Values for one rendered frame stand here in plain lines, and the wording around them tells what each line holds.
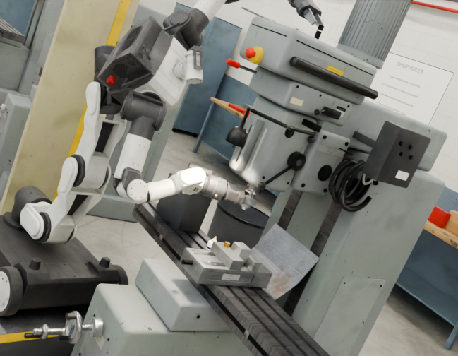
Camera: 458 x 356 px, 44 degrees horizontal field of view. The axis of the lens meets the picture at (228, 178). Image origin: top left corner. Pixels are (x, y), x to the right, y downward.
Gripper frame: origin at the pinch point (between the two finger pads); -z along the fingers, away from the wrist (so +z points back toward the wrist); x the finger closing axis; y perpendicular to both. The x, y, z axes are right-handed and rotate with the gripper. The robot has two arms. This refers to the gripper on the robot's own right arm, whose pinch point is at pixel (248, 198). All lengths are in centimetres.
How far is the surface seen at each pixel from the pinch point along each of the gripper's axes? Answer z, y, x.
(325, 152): -20.7, -28.5, -3.7
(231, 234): -51, 75, 168
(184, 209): 17.0, 20.9, 26.1
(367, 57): -22, -67, 1
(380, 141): -32, -41, -20
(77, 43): 90, -18, 148
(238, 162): 11.0, -14.0, -6.3
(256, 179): 3.3, -11.1, -11.8
